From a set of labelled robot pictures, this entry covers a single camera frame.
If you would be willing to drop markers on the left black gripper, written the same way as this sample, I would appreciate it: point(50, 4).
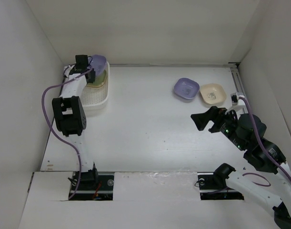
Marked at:
point(93, 75)

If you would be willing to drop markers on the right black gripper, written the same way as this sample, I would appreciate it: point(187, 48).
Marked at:
point(201, 119)

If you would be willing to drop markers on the purple plate front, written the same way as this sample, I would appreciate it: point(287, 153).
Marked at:
point(98, 63)

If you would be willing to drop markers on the purple plate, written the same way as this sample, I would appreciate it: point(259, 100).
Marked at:
point(98, 63)
point(186, 89)

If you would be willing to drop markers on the yellow plate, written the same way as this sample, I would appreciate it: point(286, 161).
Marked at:
point(92, 85)

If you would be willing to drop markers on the cream plate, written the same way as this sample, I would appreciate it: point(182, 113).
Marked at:
point(213, 93)

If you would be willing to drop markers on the green plate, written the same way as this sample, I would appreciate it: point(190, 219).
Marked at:
point(102, 76)

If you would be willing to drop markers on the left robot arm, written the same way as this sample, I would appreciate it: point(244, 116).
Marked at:
point(70, 120)

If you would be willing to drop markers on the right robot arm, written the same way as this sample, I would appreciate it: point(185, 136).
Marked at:
point(269, 161)

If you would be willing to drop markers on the white perforated plastic bin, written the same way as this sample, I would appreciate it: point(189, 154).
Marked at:
point(94, 99)

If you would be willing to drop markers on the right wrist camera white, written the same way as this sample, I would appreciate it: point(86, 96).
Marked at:
point(237, 103)

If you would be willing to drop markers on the aluminium rail right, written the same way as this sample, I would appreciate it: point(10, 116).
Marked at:
point(237, 80)

